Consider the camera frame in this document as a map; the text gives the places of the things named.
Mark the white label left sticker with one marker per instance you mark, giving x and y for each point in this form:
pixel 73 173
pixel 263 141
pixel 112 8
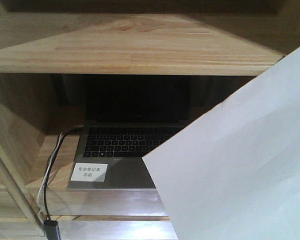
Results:
pixel 89 172

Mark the black usb hub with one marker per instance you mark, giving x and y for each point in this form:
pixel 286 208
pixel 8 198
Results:
pixel 52 229

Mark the white paper sheets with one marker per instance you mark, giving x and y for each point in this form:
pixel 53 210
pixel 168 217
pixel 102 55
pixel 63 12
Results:
pixel 234 173

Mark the silver laptop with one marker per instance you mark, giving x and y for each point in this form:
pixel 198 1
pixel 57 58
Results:
pixel 126 117

